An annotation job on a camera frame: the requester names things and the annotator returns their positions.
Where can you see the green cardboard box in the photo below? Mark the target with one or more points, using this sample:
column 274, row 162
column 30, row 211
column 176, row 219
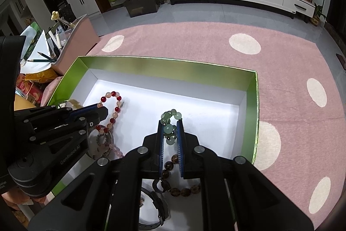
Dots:
column 167, row 66

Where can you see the yellow duck pen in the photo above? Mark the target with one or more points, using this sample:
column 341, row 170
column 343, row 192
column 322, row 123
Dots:
column 55, row 15

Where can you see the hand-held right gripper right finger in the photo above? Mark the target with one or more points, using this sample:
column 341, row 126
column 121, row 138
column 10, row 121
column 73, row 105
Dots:
column 180, row 147

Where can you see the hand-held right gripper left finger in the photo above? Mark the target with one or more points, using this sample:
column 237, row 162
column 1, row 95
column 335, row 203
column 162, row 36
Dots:
column 161, row 144

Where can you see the white paper sheets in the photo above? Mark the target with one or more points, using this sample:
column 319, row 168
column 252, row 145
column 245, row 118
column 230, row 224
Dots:
column 36, row 52

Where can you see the yellow snack packet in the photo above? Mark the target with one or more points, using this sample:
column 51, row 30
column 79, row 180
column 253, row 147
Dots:
column 40, row 76

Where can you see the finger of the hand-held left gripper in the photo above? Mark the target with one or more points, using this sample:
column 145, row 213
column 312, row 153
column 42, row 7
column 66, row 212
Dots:
column 97, row 116
column 81, row 111

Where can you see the red snack packet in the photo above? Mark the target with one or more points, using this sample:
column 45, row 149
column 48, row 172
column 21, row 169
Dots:
column 27, row 88

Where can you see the small potted plant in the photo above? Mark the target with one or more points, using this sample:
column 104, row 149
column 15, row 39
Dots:
column 317, row 14

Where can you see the pink desk organizer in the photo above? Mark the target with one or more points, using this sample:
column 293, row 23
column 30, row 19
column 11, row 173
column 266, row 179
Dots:
column 81, row 41

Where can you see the silver bangle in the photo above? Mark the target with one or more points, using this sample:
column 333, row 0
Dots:
column 110, row 139

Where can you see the white wrist watch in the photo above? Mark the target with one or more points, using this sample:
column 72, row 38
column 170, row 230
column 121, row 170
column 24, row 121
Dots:
column 70, row 103

